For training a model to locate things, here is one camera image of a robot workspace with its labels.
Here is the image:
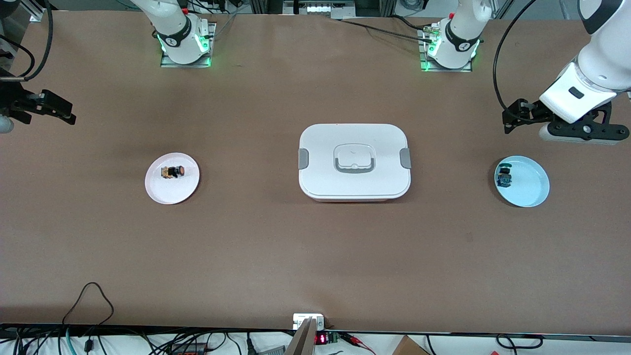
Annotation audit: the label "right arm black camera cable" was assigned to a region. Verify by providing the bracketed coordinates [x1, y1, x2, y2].
[0, 0, 54, 82]

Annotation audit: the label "aluminium frame rail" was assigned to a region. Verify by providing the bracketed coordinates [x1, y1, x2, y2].
[29, 0, 49, 23]

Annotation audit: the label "aluminium profile post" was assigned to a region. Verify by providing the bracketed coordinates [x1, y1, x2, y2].
[283, 318, 318, 355]

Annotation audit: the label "red clip leads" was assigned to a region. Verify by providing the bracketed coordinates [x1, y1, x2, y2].
[340, 333, 375, 355]

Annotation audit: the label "thin black looped cable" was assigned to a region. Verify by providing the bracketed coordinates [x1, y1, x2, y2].
[62, 282, 115, 326]

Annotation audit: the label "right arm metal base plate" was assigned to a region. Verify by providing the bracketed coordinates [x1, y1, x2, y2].
[160, 22, 216, 68]

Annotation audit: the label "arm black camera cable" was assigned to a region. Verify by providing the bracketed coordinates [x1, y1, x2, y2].
[0, 0, 54, 82]
[493, 0, 538, 115]

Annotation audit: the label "grey rack with lights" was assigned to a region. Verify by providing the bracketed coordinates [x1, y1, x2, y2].
[283, 0, 356, 16]

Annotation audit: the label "brown cardboard box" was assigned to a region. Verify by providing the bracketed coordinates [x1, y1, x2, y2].
[392, 335, 429, 355]

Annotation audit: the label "black left camera bracket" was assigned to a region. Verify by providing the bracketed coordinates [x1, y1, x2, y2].
[547, 101, 631, 141]

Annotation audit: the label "white switch socket box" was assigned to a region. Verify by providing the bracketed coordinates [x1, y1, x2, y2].
[293, 314, 325, 331]

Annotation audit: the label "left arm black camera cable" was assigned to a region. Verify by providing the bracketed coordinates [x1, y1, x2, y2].
[493, 0, 538, 115]

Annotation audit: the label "light blue round plate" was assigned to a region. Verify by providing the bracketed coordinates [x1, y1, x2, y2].
[494, 155, 550, 208]

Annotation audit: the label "pink round plate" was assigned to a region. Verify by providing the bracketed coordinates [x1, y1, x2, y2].
[145, 153, 200, 205]

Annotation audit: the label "white lidded box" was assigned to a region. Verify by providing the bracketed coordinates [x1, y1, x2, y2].
[298, 123, 412, 203]

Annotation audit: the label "long black table cable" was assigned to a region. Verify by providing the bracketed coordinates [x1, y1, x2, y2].
[338, 18, 437, 44]

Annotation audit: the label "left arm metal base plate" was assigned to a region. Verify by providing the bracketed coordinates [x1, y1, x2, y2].
[419, 27, 474, 73]

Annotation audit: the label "black coiled cable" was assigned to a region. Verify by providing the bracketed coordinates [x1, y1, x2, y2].
[495, 334, 544, 350]

